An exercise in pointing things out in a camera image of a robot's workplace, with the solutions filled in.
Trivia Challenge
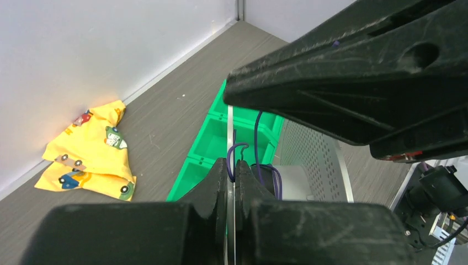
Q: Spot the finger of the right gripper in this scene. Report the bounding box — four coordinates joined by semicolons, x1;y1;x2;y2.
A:
223;1;467;161

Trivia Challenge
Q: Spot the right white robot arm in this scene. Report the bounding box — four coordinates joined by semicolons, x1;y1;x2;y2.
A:
224;1;467;250

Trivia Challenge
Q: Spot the yellow printed cloth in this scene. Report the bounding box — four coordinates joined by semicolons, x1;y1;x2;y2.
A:
35;100;137;202

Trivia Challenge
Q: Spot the thin dark wire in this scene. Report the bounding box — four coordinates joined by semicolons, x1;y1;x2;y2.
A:
226;111;284;201

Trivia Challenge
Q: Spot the clear plastic cable spool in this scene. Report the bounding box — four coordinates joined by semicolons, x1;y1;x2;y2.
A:
224;105;354;264

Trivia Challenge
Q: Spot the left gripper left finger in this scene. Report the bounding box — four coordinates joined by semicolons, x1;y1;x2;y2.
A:
20;158;227;264

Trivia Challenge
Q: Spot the green three-compartment bin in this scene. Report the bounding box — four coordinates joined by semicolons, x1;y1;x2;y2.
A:
166;83;284;201

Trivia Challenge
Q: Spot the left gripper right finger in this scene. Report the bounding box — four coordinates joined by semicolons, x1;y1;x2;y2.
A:
235;161;416;264

